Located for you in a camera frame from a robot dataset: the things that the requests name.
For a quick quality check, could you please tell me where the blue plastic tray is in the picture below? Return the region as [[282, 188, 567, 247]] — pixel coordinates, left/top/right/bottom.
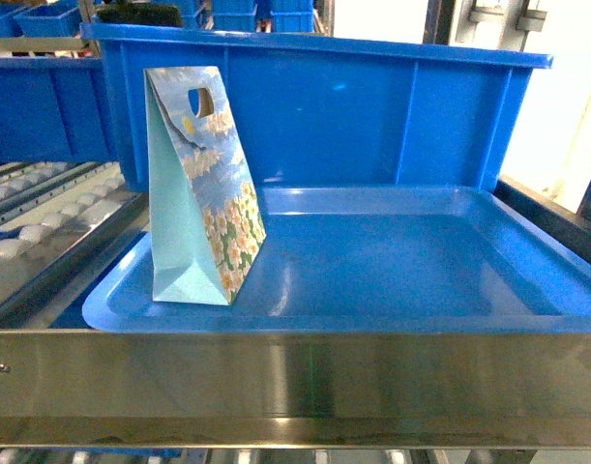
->
[[82, 187, 591, 334]]

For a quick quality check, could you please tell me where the steel shelf front rail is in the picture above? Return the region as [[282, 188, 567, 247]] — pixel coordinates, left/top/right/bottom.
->
[[0, 331, 591, 450]]

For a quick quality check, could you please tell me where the flower gift bag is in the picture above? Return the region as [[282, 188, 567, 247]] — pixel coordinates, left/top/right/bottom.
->
[[144, 66, 267, 305]]

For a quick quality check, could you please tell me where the left roller conveyor track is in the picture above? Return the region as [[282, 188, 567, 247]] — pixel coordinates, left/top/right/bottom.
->
[[0, 169, 148, 329]]

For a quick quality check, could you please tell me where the blue crate at left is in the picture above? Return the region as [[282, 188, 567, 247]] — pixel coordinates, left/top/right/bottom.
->
[[0, 57, 117, 164]]

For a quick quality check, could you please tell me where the large blue plastic crate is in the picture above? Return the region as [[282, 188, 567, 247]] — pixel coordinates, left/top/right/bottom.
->
[[81, 23, 553, 191]]

